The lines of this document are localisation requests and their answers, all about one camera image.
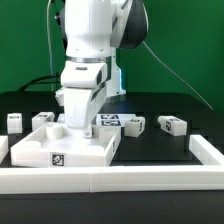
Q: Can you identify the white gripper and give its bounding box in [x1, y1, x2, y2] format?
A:
[55, 81, 106, 138]

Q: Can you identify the white square table top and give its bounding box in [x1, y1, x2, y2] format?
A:
[11, 122, 121, 167]

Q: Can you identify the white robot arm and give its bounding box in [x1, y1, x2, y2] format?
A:
[56, 0, 148, 130]

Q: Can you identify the white fiducial marker sheet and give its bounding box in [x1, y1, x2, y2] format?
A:
[57, 114, 136, 129]

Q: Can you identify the white U-shaped workspace fence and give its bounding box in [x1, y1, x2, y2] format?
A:
[0, 135, 224, 194]

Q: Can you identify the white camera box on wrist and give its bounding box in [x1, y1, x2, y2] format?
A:
[61, 61, 107, 89]

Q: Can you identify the black cable bundle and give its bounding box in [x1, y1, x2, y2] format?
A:
[18, 73, 64, 93]

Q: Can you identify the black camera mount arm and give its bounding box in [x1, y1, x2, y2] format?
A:
[54, 0, 68, 44]

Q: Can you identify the grey thin cable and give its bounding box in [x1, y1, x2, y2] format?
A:
[46, 0, 56, 92]

